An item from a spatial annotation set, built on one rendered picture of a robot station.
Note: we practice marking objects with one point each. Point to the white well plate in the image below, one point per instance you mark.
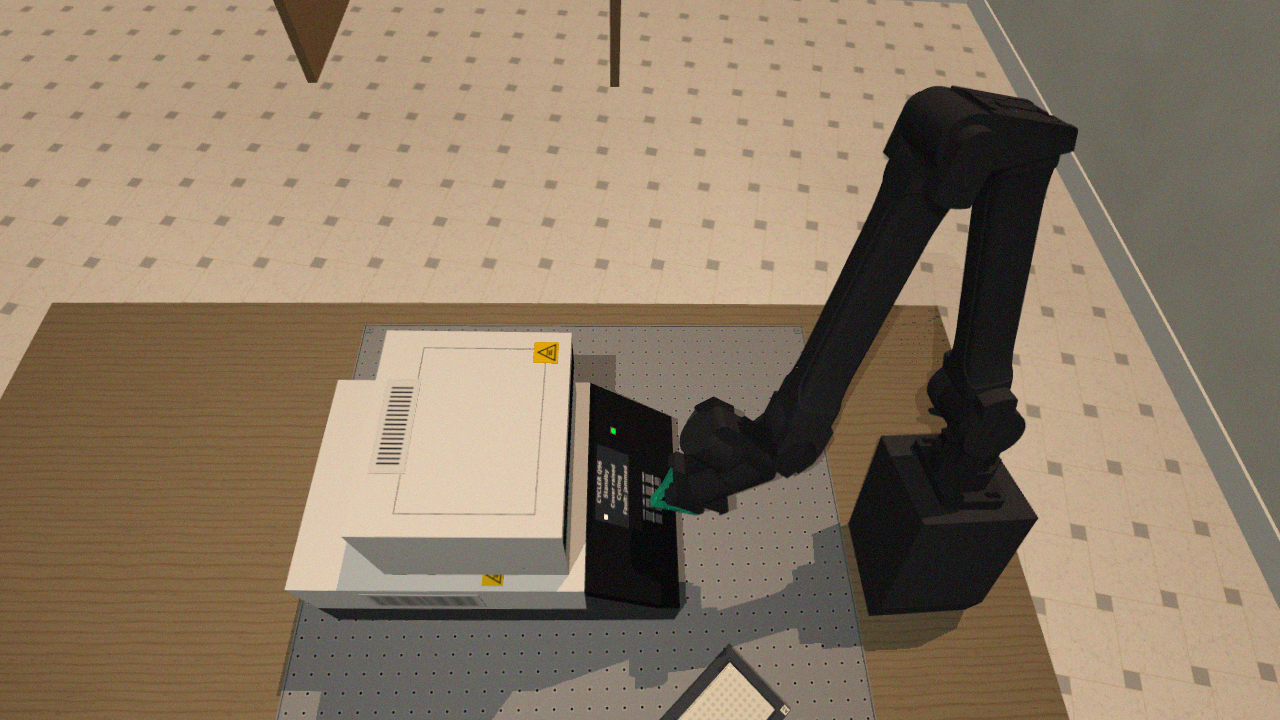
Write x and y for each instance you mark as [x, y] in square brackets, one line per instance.
[729, 697]

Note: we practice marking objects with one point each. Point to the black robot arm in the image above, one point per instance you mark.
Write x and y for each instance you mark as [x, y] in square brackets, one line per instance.
[938, 131]

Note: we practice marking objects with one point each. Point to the white thermal cycler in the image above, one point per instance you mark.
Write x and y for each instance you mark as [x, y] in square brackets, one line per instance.
[489, 486]

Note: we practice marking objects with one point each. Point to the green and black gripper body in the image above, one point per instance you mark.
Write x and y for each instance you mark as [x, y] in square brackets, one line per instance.
[697, 490]

